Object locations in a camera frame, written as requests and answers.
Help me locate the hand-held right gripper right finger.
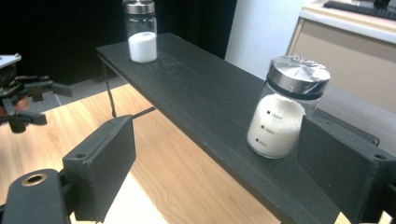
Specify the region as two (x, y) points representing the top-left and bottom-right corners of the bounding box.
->
(296, 115), (396, 224)

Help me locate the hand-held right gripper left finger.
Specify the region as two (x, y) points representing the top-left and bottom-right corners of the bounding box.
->
(62, 114), (137, 223)

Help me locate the glass jar with white powder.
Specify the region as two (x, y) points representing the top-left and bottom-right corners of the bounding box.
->
(246, 54), (332, 160)
(121, 0), (159, 64)

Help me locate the black shelf rack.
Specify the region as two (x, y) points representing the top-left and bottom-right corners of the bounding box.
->
(95, 32), (381, 224)

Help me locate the black curtain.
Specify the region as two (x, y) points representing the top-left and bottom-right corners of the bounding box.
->
(0, 0), (238, 87)

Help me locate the white panel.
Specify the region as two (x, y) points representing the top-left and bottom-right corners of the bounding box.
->
(224, 0), (309, 81)

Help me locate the black keyboard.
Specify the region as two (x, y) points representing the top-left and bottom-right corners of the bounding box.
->
(322, 0), (396, 21)

